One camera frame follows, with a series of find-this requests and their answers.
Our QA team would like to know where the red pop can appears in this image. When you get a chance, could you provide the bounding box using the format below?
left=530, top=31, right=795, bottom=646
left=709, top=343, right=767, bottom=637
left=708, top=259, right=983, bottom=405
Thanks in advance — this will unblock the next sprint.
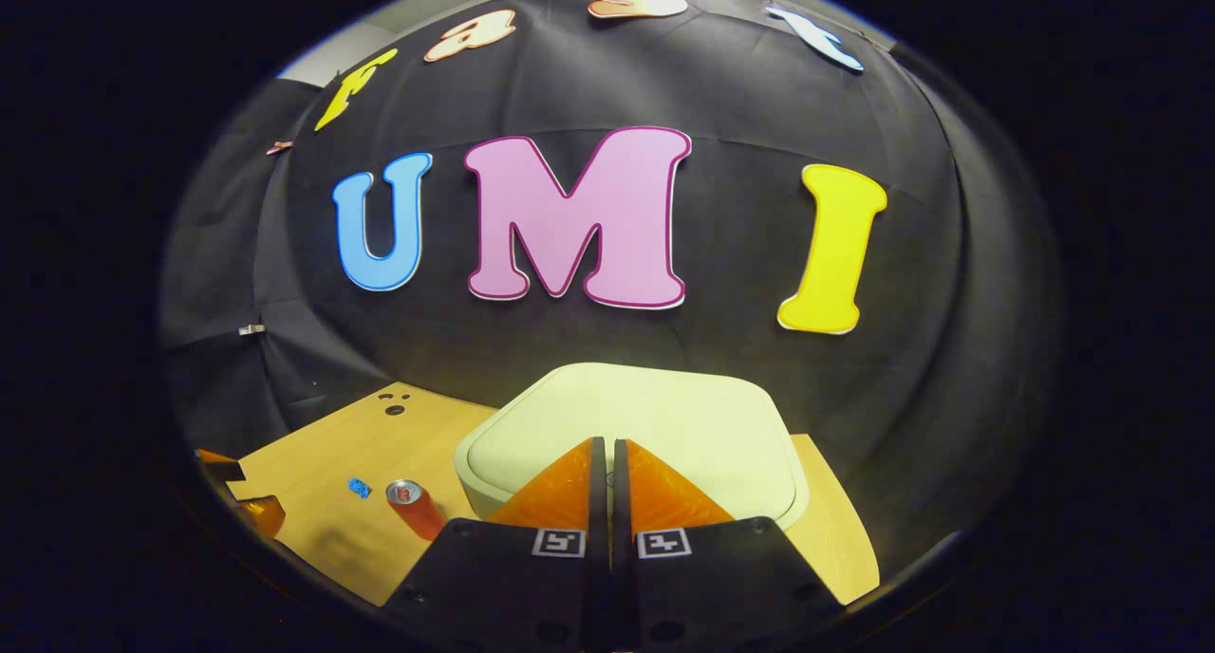
left=384, top=479, right=447, bottom=541

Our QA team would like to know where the pale green desktop garbage bin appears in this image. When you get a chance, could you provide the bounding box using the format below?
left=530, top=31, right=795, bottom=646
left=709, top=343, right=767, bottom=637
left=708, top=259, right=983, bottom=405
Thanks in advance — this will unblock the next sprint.
left=454, top=362, right=811, bottom=532

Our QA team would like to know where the wooden desktop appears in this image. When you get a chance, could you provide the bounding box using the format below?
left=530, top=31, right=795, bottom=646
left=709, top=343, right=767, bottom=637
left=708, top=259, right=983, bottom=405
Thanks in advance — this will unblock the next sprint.
left=228, top=380, right=881, bottom=608

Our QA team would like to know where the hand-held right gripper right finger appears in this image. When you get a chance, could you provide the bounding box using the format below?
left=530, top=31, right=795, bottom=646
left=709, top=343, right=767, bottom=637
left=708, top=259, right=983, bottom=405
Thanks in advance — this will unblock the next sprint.
left=612, top=438, right=846, bottom=653

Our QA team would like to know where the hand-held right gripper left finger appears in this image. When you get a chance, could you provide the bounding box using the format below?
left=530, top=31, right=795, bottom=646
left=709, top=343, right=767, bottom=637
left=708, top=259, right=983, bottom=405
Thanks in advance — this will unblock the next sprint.
left=380, top=435, right=609, bottom=653

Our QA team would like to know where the black backdrop cloth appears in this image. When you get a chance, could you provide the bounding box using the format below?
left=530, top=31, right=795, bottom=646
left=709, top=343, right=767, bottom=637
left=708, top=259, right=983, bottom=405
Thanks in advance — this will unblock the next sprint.
left=157, top=0, right=1064, bottom=559

